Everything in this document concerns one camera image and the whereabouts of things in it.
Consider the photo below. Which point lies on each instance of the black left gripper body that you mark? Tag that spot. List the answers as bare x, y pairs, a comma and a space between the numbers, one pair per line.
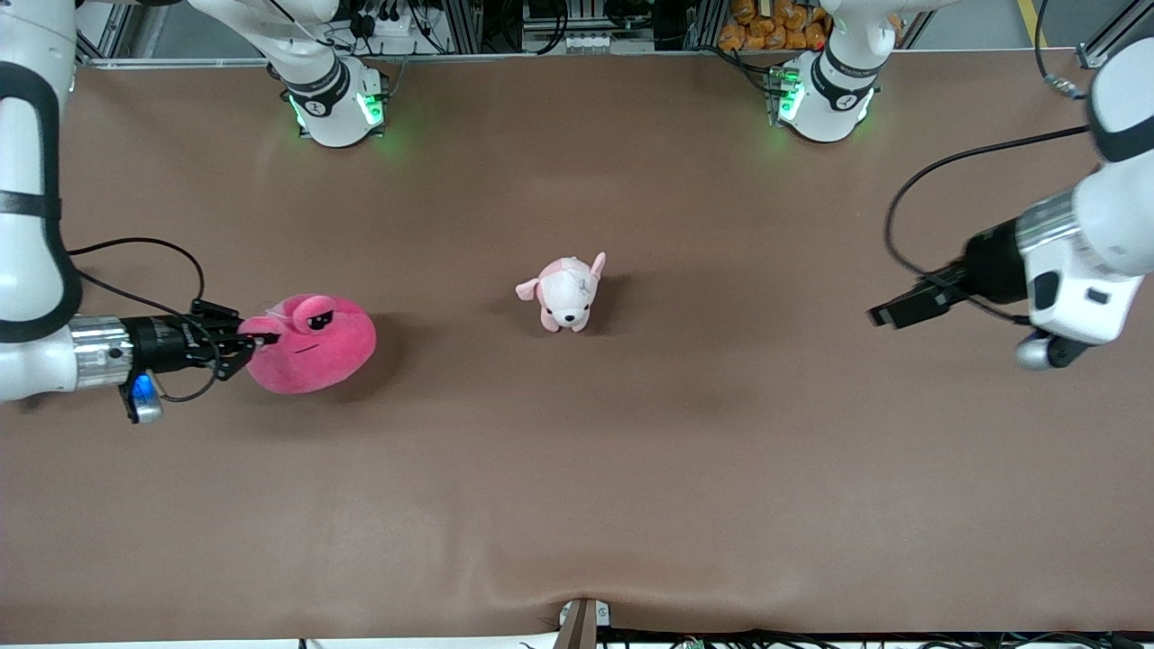
992, 266

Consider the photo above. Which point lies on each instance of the pile of orange toys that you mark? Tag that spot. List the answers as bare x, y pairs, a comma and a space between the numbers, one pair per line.
766, 27

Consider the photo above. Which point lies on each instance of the small pink white plush dog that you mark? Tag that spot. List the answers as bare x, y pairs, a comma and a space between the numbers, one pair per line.
566, 293

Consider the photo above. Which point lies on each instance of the large table cover mat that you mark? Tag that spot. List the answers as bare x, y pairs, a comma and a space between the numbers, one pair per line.
577, 469

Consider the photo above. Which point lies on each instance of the aluminium table edge rail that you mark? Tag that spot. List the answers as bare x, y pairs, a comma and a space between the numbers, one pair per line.
541, 56

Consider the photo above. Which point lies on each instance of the pink round plush toy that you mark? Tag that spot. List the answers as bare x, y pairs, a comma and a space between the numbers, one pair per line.
315, 356

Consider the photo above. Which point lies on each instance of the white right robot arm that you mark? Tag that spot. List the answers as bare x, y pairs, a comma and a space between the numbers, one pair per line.
32, 270

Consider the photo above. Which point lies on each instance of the white terminal block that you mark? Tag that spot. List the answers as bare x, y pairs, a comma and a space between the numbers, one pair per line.
586, 41

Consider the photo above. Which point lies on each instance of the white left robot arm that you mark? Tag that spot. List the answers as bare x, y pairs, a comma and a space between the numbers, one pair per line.
1109, 225

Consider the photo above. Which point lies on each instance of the white power strip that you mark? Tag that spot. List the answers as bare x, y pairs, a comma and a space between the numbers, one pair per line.
383, 22

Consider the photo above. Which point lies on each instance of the aluminium frame profile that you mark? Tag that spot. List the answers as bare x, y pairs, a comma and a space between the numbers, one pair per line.
99, 36
1113, 36

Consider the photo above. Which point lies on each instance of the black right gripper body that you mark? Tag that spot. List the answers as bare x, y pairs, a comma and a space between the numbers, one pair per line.
160, 343

